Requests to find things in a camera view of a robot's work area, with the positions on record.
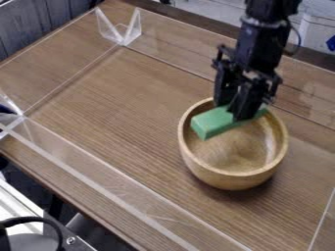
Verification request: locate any green rectangular block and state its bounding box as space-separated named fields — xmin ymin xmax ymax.
xmin=189 ymin=106 xmax=268 ymax=140

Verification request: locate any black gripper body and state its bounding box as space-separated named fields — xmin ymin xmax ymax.
xmin=212 ymin=19 xmax=292 ymax=98

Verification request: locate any grey metal bracket with screw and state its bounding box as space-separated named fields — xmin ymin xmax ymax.
xmin=41 ymin=214 xmax=97 ymax=251

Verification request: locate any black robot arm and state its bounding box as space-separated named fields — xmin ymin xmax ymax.
xmin=212 ymin=0 xmax=301 ymax=122

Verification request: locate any clear acrylic front wall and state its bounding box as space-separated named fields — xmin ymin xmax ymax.
xmin=0 ymin=95 xmax=250 ymax=251

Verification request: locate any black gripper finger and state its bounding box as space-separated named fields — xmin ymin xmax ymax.
xmin=229 ymin=77 xmax=268 ymax=122
xmin=213 ymin=63 xmax=236 ymax=106

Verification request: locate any white container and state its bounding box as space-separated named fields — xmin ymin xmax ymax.
xmin=298 ymin=14 xmax=335 ymax=55

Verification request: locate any brown wooden bowl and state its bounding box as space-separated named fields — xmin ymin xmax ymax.
xmin=177 ymin=98 xmax=288 ymax=190

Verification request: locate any black cable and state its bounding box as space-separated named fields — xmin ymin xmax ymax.
xmin=0 ymin=215 xmax=65 ymax=251

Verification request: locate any clear acrylic corner bracket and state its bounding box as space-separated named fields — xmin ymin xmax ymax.
xmin=94 ymin=8 xmax=142 ymax=46

